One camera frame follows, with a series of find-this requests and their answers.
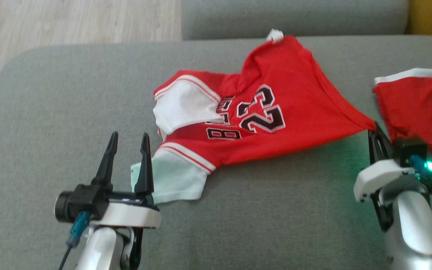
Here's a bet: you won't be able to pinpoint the red basketball jersey number 23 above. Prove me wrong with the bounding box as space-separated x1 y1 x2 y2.
130 29 377 205

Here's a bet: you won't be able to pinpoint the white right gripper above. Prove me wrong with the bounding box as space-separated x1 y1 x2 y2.
353 122 414 203

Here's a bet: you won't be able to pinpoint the left arm cable blue plug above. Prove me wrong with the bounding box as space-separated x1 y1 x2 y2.
58 211 91 270

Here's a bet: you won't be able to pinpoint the grey sofa seat cushion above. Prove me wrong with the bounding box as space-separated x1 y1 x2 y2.
181 0 410 41

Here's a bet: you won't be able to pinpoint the wide grey sofa seat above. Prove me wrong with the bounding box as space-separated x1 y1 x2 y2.
0 35 432 270

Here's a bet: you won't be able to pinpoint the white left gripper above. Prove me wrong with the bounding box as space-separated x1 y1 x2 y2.
90 131 162 230

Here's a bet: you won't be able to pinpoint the red shorts with white stripe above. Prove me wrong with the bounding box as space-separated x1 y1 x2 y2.
373 68 432 159

